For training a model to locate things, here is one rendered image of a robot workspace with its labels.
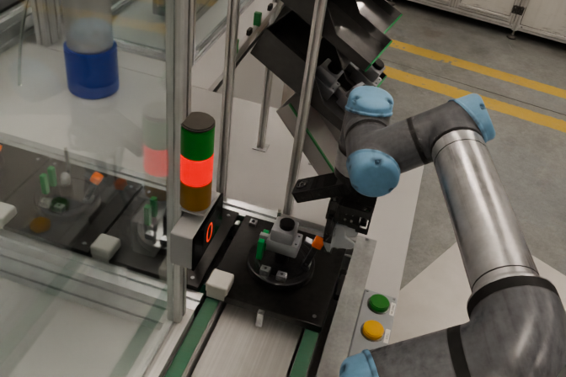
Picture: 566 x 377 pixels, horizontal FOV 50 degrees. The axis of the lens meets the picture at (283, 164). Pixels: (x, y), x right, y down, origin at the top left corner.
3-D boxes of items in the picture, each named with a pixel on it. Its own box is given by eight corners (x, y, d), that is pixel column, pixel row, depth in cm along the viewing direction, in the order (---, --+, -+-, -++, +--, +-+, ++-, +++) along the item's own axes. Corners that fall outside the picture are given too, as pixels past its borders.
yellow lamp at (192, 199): (216, 196, 98) (216, 172, 95) (203, 215, 94) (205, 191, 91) (187, 188, 99) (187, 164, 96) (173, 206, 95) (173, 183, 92)
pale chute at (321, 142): (362, 181, 150) (376, 176, 147) (342, 211, 140) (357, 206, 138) (301, 87, 144) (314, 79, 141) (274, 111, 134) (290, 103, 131)
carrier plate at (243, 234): (346, 250, 136) (348, 243, 135) (320, 333, 117) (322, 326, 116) (245, 220, 140) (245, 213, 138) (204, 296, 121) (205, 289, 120)
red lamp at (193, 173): (216, 172, 95) (218, 146, 92) (205, 191, 91) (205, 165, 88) (187, 163, 96) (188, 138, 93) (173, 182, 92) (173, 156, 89)
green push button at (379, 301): (388, 303, 125) (391, 296, 124) (386, 317, 122) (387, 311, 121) (370, 297, 126) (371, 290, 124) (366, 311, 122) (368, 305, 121)
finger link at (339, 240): (349, 268, 118) (357, 233, 112) (318, 259, 119) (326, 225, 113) (351, 257, 120) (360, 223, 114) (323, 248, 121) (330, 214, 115)
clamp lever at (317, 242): (312, 262, 125) (325, 238, 121) (309, 268, 124) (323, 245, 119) (296, 254, 125) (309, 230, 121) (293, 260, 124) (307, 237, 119)
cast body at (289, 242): (301, 244, 125) (306, 220, 121) (295, 258, 122) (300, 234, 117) (262, 233, 127) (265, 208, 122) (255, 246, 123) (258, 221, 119)
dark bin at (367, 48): (386, 49, 129) (408, 23, 124) (364, 73, 119) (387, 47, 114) (285, -38, 129) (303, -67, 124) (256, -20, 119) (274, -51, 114)
